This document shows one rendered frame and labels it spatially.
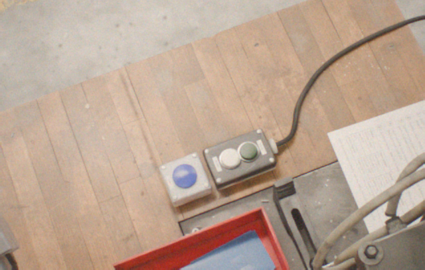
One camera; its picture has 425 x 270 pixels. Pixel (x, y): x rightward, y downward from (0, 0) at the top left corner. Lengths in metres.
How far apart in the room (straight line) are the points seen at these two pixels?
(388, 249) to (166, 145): 0.74
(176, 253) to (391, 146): 0.40
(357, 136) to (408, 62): 0.17
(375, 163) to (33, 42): 1.41
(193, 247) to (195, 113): 0.23
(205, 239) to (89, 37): 1.30
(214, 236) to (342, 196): 0.22
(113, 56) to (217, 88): 1.09
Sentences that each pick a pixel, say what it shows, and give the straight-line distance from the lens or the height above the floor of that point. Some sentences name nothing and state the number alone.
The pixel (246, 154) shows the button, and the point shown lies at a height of 0.94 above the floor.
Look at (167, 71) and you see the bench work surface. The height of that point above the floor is 0.90.
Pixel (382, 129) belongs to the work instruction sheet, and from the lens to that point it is 1.50.
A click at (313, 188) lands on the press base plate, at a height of 0.90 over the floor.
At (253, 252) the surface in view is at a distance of 1.42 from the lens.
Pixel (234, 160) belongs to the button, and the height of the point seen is 0.94.
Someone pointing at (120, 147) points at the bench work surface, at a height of 0.90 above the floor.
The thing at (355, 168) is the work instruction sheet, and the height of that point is 0.90.
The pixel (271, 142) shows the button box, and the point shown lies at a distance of 1.45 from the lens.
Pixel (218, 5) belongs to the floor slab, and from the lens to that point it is 2.63.
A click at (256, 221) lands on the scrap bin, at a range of 1.44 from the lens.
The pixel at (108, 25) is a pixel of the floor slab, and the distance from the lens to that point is 2.63.
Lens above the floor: 2.29
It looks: 68 degrees down
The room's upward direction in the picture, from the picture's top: 7 degrees counter-clockwise
